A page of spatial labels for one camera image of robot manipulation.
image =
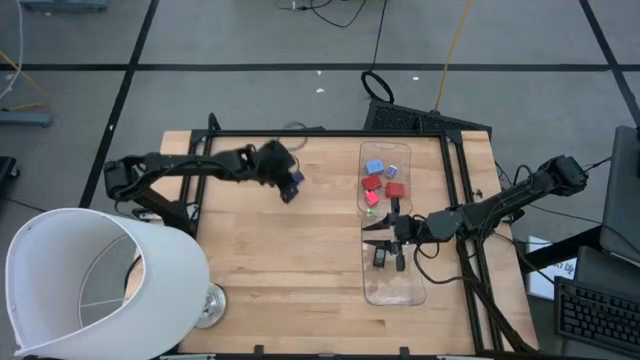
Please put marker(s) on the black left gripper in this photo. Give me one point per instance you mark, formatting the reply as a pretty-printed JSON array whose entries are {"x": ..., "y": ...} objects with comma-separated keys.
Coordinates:
[{"x": 275, "y": 162}]

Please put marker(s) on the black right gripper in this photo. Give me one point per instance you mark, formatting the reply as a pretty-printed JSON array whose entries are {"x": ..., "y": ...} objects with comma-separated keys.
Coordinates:
[{"x": 407, "y": 230}]

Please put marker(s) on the green wall charger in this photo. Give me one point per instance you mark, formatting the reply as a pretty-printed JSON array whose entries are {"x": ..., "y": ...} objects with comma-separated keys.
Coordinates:
[{"x": 374, "y": 213}]

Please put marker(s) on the black memory card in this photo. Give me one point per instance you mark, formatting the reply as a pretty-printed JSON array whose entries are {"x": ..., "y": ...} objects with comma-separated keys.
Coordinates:
[{"x": 380, "y": 258}]

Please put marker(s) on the dark blue memory card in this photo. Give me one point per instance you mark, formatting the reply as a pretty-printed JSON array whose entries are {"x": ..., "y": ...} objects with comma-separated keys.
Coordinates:
[{"x": 299, "y": 177}]

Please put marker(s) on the pink wall charger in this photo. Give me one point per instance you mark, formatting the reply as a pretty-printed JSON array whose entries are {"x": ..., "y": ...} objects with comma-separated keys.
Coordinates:
[{"x": 372, "y": 199}]

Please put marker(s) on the red wall charger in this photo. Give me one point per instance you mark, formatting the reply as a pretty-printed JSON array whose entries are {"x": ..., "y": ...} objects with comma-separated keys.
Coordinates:
[
  {"x": 395, "y": 190},
  {"x": 371, "y": 183}
]

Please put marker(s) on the small purple wall charger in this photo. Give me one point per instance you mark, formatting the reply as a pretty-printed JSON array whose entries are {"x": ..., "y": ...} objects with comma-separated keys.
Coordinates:
[{"x": 391, "y": 171}]

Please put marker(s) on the light blue wall charger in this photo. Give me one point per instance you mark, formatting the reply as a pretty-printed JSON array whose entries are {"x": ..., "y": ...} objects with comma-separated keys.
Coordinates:
[{"x": 374, "y": 167}]

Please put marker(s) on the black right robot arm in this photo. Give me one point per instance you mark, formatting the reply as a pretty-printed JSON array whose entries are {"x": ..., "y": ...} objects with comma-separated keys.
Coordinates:
[{"x": 515, "y": 195}]

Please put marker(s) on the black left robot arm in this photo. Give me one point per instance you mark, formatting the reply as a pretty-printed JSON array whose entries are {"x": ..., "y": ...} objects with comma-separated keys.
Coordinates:
[{"x": 175, "y": 162}]

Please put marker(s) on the clear plastic tray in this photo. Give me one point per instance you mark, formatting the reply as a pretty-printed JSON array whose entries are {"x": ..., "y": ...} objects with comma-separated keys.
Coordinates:
[
  {"x": 385, "y": 150},
  {"x": 395, "y": 290}
]

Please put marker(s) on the black perforated panel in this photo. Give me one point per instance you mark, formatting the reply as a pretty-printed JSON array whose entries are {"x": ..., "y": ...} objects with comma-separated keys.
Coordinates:
[{"x": 400, "y": 117}]

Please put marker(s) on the shiny metal lamp base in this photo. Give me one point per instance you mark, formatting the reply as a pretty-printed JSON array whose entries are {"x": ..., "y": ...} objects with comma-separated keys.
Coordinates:
[{"x": 216, "y": 307}]

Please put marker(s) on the white lamp shade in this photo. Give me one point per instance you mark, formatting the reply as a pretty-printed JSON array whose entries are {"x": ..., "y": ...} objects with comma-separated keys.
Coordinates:
[{"x": 170, "y": 280}]

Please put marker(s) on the white paper sheet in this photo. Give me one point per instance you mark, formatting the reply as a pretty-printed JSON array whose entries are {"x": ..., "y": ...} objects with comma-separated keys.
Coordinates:
[{"x": 542, "y": 285}]

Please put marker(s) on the dark grey desk device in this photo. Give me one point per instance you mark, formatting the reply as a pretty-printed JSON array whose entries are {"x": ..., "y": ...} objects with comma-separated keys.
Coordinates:
[{"x": 605, "y": 265}]

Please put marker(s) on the black keyboard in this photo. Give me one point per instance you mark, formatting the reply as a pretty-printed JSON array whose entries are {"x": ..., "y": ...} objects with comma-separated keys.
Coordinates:
[{"x": 595, "y": 315}]

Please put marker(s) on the grey laptop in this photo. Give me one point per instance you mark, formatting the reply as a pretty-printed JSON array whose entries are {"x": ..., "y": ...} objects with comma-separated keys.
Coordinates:
[{"x": 622, "y": 200}]

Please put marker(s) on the black floor object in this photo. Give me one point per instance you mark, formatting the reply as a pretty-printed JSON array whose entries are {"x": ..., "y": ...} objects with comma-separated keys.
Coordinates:
[{"x": 7, "y": 170}]

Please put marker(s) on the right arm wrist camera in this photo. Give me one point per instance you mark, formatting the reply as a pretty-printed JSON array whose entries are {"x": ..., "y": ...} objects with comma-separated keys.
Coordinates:
[{"x": 445, "y": 225}]

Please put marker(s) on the black aluminium table frame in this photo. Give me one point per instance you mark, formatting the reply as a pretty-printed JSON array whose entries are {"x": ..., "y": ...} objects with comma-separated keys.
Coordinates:
[{"x": 350, "y": 133}]

